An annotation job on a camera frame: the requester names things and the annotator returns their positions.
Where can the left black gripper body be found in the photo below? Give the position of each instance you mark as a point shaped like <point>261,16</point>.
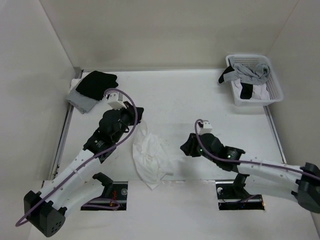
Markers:
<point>128,117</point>

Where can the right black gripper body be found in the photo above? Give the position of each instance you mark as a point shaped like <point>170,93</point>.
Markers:
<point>198,150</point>

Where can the white tank top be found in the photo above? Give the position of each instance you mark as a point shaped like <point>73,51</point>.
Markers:
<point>154,158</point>

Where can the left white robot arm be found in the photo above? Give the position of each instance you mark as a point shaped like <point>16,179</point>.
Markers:
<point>81,181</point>

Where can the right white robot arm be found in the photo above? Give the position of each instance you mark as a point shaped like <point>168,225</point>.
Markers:
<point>299,184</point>

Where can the folded grey tank top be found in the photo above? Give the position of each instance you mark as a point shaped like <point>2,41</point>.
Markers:
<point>82,103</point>

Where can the folded black tank top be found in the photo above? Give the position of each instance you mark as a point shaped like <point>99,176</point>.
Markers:
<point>95,84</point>

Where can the crumpled black tank top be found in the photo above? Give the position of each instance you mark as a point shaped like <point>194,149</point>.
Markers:
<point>244,90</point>

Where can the crumpled grey tank top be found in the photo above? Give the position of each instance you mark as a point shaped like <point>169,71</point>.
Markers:
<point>258,75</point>

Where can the white garment in basket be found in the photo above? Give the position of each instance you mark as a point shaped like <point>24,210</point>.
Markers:
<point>260,92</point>

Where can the white plastic laundry basket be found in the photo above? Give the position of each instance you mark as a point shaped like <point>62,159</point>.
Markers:
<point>272,85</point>

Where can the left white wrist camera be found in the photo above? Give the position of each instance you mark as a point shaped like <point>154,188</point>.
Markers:
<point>115,100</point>

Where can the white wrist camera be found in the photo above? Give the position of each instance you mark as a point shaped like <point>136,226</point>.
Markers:
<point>205,127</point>
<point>115,100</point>

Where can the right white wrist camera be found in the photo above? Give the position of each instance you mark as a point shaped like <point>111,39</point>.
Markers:
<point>205,127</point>

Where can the left metal table rail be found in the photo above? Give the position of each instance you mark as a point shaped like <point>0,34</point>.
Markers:
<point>55,162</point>

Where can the metal table rail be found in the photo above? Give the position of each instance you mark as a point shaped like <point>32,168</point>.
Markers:
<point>55,162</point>
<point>274,133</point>

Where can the right metal table rail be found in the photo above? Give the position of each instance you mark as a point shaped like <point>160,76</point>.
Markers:
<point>274,133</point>

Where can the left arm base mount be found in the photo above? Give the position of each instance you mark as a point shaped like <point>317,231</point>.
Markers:
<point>113,197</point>

